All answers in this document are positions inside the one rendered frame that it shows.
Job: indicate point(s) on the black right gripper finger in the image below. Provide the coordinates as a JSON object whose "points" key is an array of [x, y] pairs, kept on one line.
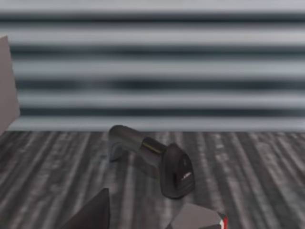
{"points": [[95, 212]]}

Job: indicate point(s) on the black handheld barcode scanner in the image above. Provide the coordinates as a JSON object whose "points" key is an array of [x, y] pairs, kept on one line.
{"points": [[174, 167]]}

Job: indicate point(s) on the grey box with red edge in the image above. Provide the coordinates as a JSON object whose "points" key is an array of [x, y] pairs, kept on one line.
{"points": [[197, 218]]}

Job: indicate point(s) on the grey cardboard box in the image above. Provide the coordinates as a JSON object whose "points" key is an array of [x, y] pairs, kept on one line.
{"points": [[7, 88]]}

